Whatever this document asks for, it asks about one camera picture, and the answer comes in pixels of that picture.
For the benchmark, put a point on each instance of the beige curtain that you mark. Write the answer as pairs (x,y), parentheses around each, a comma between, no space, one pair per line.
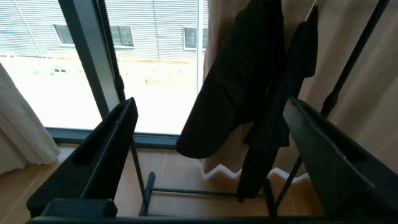
(373,93)

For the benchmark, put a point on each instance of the black clothes rack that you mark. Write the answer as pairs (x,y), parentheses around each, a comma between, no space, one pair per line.
(330,104)

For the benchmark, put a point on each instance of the white curtain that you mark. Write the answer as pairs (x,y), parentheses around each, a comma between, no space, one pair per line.
(21,130)

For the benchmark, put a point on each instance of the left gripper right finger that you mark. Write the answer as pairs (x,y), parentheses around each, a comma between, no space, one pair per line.
(332,183)

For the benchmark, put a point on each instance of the black garment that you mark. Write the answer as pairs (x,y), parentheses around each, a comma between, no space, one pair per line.
(270,140)
(233,93)

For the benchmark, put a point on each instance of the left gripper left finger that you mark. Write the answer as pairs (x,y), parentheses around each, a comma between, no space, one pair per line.
(74,186)

